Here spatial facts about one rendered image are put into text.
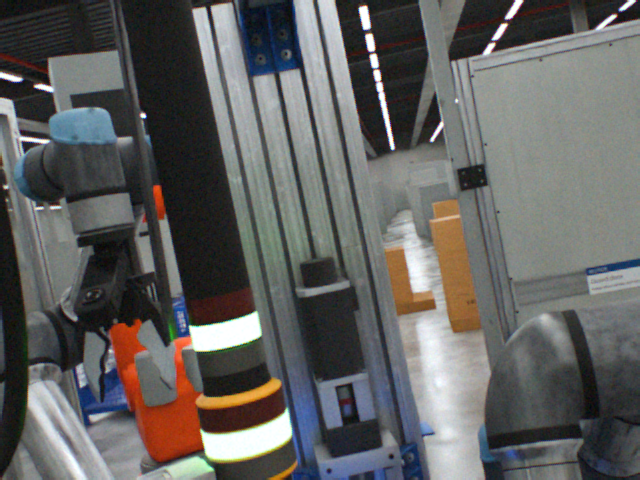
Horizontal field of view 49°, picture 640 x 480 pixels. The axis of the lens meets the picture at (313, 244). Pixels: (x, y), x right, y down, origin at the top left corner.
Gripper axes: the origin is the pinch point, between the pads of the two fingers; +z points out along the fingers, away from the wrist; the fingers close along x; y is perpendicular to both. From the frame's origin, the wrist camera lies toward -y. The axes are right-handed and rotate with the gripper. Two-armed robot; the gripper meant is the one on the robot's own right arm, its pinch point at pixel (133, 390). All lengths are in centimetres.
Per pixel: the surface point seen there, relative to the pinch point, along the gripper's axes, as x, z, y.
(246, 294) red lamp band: -27, -14, -51
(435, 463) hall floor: -42, 148, 335
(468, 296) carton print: -120, 113, 696
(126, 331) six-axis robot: 125, 33, 328
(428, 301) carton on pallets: -85, 136, 856
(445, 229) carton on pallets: -110, 35, 696
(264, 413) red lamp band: -26, -9, -52
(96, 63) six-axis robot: 103, -123, 315
